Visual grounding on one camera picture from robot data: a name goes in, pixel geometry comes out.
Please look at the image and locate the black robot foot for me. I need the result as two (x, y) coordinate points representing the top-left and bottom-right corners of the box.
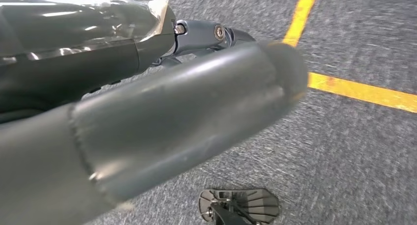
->
(198, 188), (281, 225)

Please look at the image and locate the yellow floor tape square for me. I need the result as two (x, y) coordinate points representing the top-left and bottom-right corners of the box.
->
(281, 0), (417, 114)

